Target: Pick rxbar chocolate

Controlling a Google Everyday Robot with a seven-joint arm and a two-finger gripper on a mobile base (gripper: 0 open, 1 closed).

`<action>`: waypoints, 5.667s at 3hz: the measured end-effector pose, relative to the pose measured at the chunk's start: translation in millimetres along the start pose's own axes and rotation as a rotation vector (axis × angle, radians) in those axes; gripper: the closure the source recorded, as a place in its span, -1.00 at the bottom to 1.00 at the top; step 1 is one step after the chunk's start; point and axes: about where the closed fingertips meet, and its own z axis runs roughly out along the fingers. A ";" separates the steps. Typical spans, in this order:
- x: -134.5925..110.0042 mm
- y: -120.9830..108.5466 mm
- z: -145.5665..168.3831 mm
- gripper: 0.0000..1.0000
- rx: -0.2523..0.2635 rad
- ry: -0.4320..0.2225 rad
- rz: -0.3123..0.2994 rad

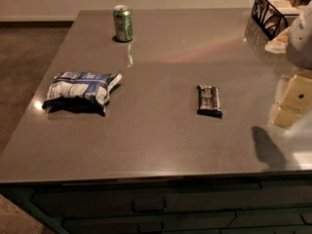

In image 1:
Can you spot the green soda can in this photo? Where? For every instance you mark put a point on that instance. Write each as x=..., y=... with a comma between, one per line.
x=123, y=23

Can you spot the dark chocolate rxbar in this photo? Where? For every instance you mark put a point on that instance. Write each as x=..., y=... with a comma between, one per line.
x=208, y=101

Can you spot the cabinet drawer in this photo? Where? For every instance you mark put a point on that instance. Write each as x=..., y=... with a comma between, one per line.
x=128, y=224
x=100, y=203

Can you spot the drawer handle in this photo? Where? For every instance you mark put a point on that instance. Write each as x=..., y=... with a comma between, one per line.
x=150, y=228
x=148, y=205

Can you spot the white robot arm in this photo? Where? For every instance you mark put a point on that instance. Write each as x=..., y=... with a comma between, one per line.
x=296, y=42

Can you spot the lower cabinet drawer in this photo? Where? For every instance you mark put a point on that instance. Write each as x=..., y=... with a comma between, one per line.
x=128, y=224

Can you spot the lower drawer handle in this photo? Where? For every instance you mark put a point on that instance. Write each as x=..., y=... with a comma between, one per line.
x=150, y=228

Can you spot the upper drawer handle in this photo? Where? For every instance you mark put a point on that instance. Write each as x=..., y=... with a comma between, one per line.
x=148, y=205

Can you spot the black wire basket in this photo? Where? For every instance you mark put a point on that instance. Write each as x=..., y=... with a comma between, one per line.
x=273, y=16

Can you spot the upper cabinet drawer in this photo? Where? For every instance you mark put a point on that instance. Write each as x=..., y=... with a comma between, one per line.
x=100, y=203

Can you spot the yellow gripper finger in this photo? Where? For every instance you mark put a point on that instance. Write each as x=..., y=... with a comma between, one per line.
x=293, y=97

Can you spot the blue white chip bag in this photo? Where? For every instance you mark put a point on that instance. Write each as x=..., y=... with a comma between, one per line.
x=92, y=88

